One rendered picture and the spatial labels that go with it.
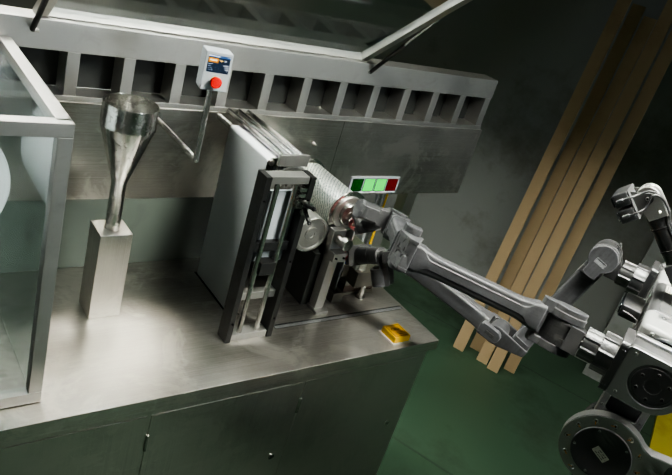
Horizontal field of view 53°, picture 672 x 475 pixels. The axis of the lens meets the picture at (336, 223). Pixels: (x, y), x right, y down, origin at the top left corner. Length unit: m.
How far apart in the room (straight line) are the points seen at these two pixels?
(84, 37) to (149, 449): 1.11
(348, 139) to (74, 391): 1.29
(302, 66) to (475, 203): 2.48
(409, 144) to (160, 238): 1.04
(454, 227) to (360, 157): 2.14
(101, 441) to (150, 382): 0.18
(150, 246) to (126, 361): 0.53
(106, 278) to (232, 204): 0.43
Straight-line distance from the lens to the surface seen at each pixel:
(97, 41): 1.98
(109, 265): 1.97
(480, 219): 4.56
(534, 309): 1.52
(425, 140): 2.77
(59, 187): 1.46
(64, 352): 1.93
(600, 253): 1.94
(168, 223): 2.30
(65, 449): 1.87
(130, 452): 1.97
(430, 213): 4.67
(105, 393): 1.82
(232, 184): 2.09
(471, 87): 2.83
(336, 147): 2.49
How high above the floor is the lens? 2.11
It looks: 24 degrees down
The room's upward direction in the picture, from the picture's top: 17 degrees clockwise
